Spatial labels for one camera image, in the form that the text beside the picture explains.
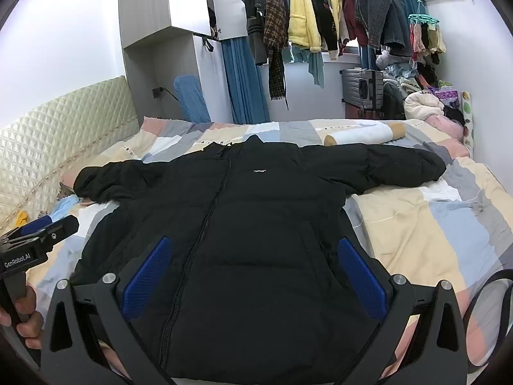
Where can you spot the cream fleece garment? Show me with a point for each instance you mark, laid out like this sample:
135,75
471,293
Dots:
421,104

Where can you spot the cream quilted headboard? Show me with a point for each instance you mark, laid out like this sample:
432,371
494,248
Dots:
60,136

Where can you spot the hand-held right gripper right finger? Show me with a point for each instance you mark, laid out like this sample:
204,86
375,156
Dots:
362,278

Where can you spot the white grey wardrobe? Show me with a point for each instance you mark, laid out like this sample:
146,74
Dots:
160,4

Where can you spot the blue ribbed cushion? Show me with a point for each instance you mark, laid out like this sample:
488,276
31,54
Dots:
192,98

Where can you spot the pile of clothes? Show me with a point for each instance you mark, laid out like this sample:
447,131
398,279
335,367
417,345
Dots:
400,76

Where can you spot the grey fuzzy jacket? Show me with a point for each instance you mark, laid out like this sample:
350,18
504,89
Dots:
372,8

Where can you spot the dark red garment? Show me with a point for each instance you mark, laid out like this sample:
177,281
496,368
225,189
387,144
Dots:
349,16

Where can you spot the green clip drying hanger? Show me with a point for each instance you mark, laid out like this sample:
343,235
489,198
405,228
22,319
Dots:
423,18

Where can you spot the brown plaid scarf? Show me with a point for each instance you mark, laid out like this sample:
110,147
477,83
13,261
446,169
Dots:
276,20

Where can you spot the white bolster pillow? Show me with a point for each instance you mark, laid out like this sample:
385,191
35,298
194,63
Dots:
360,133

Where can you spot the teal hanging cloth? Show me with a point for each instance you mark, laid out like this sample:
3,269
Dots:
316,68

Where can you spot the hanging small laundry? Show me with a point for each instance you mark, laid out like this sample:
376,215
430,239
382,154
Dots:
427,40

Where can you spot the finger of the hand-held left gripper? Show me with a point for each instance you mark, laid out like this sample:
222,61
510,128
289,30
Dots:
60,228
36,223

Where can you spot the yellow cloth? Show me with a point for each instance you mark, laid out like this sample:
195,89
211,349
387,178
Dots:
21,218

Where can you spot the person's left hand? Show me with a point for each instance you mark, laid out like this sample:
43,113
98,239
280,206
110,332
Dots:
32,329

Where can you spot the blue denim jeans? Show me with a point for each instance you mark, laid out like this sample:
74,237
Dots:
400,20

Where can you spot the black hanging sweater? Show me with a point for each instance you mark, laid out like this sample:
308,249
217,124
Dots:
322,12

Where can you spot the black puffer jacket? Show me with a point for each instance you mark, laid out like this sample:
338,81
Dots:
256,228

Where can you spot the blue curtain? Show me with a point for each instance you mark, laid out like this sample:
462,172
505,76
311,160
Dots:
240,84

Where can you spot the polka dot cushion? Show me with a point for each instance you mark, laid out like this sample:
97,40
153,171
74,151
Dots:
467,116

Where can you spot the grey hard suitcase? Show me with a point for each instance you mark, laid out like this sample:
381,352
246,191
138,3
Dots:
360,88

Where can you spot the black wall plug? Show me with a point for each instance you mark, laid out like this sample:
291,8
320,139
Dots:
157,92

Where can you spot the yellow fleece jacket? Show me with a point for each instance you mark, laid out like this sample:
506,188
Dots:
302,16

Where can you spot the pink pillow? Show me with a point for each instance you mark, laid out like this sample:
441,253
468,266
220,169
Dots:
445,126

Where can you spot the light blue cloth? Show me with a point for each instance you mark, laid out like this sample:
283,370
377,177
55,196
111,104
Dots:
66,206

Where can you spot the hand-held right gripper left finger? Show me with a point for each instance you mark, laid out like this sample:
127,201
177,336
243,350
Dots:
146,278

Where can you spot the pastel patchwork bed sheet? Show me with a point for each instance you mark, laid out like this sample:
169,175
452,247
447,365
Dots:
421,216

